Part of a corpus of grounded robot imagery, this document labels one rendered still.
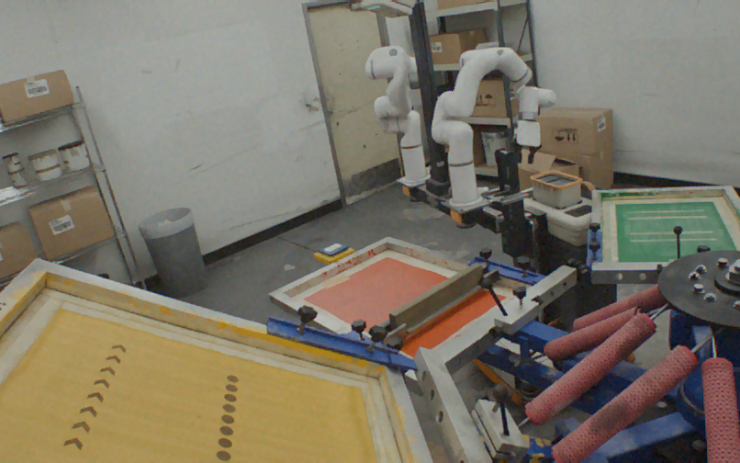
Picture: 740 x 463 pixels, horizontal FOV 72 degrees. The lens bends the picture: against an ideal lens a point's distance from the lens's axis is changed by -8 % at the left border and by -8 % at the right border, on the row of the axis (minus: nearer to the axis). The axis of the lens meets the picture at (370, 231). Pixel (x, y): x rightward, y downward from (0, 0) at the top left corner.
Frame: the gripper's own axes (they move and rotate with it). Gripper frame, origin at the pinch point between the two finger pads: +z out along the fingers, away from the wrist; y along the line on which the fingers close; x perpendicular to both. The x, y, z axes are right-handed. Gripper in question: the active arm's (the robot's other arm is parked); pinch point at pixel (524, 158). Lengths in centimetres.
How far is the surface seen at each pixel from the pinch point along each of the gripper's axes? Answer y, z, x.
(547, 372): -33, 58, -77
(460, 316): -45, 51, -44
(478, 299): -36, 48, -39
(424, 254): -41, 39, -2
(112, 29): -208, -93, 283
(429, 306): -56, 48, -46
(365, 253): -60, 42, 15
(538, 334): -39, 47, -79
